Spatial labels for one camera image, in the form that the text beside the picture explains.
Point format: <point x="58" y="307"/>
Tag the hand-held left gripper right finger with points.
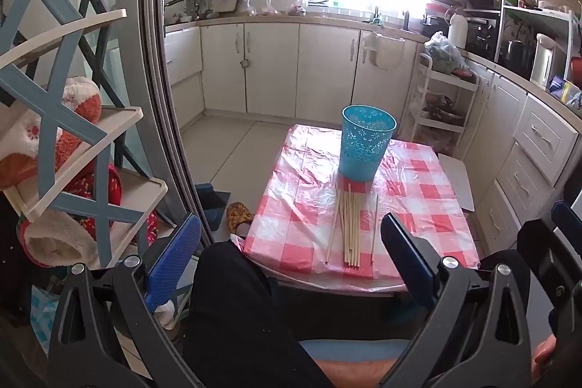
<point x="407" y="260"/>

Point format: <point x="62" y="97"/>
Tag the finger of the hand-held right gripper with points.
<point x="568" y="217"/>
<point x="545" y="254"/>

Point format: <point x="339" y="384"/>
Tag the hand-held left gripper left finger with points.
<point x="175" y="260"/>

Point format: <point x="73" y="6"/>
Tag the bunch of wooden chopsticks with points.
<point x="350" y="229"/>

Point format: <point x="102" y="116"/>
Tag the blue perforated plastic basket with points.
<point x="363" y="151"/>

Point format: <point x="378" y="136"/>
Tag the person's right hand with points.
<point x="543" y="354"/>

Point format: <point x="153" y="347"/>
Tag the dark blue dustpan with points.
<point x="211" y="199"/>

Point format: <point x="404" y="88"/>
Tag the blue and cream shoe rack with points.
<point x="145" y="192"/>

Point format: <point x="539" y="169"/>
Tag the brown patterned slipper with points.
<point x="238" y="215"/>

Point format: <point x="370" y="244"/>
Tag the person's left leg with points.
<point x="236" y="315"/>

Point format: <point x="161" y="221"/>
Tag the white board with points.
<point x="457" y="183"/>

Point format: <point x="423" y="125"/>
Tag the red dotted plush slipper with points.
<point x="107" y="188"/>

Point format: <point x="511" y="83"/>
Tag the blue stool seat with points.
<point x="354" y="349"/>

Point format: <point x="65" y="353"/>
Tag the crumpled plastic bag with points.
<point x="575" y="101"/>

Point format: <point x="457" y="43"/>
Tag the red white fleece slipper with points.
<point x="54" y="242"/>

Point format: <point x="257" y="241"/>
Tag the person's bare leg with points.
<point x="359" y="376"/>

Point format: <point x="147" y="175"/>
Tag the blue packet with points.
<point x="557" y="85"/>

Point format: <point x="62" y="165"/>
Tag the pink checked plastic tablecloth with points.
<point x="295" y="188"/>

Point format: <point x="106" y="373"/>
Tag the light blue bag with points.
<point x="43" y="315"/>

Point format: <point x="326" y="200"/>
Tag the red pan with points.
<point x="577" y="67"/>

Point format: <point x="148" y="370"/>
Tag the black pot with glass lid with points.
<point x="443" y="110"/>

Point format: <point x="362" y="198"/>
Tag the white electric water boiler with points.
<point x="545" y="60"/>

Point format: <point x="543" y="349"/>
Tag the black cooking pot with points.
<point x="516" y="56"/>

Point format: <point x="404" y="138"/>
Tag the white trolley cart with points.
<point x="448" y="81"/>

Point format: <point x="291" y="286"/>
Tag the orange white plush slipper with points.
<point x="77" y="97"/>

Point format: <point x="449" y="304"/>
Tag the black toaster oven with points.
<point x="482" y="38"/>

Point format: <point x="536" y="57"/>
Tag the plastic bag of greens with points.
<point x="443" y="51"/>

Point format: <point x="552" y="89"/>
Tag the white countertop storage rack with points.
<point x="536" y="10"/>

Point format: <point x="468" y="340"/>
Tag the white hanging door bin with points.
<point x="382" y="51"/>

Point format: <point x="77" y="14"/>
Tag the white thermos jug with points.
<point x="458" y="31"/>

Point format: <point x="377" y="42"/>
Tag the cream kitchen base cabinets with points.
<point x="273" y="65"/>

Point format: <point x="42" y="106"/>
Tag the black tap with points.
<point x="406" y="22"/>

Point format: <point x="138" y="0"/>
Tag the stack of cookware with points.
<point x="439" y="6"/>

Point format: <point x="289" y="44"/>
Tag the clear plastic food bag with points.
<point x="248" y="6"/>
<point x="270" y="6"/>
<point x="298" y="6"/>

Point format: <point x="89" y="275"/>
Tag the grey sliding door frame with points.
<point x="154" y="51"/>

